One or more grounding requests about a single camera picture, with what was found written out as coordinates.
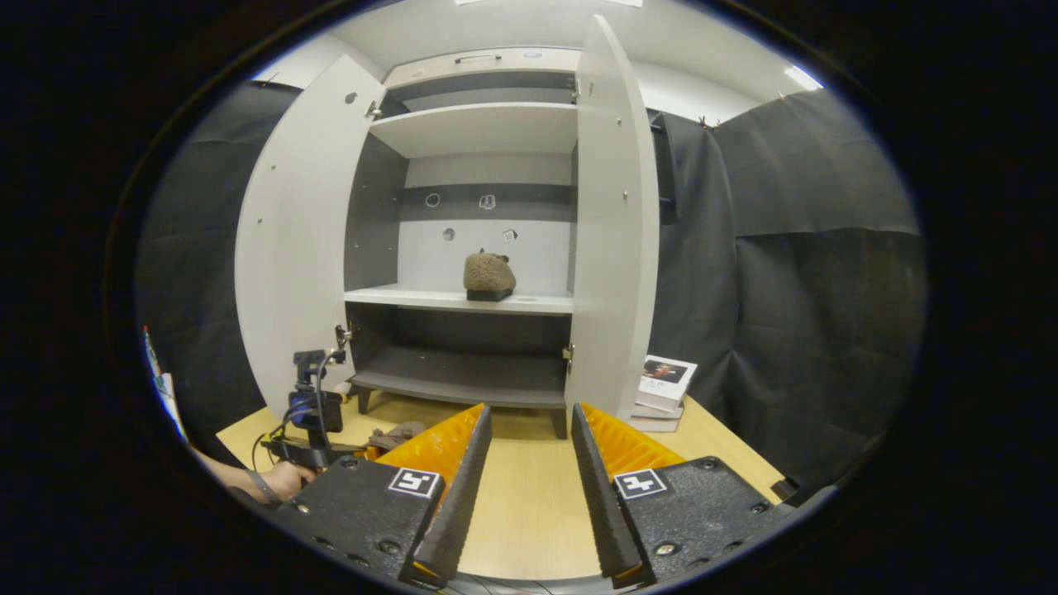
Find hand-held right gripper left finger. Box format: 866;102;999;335
273;402;494;589

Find black backdrop cloth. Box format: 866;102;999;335
136;79;303;449
649;87;928;494

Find white shoe cabinet door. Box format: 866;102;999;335
565;14;681;423
234;54;388;424

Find white grey shoe cabinet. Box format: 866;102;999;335
342;47;580;440

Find large ceiling light panel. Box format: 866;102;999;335
453;0;646;8

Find white book with portrait cover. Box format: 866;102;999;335
636;355;700;414

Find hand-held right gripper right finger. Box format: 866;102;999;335
569;402;796;589

